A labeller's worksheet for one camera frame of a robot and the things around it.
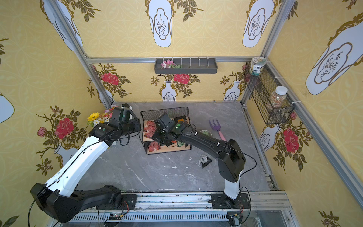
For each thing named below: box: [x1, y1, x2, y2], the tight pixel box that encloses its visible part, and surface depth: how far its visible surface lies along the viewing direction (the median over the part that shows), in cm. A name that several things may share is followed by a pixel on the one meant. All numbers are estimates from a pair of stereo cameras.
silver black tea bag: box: [198, 153, 213, 169], surface depth 89 cm
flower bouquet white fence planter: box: [86, 104, 116, 128], surface depth 89 cm
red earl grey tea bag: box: [143, 122, 157, 139], surface depth 84 cm
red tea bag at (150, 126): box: [144, 119, 157, 131], surface depth 85 cm
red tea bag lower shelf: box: [148, 141, 161, 153], surface depth 95 cm
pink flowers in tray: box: [160, 59, 182, 69], surface depth 89 cm
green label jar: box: [250, 56, 267, 76], surface depth 87 cm
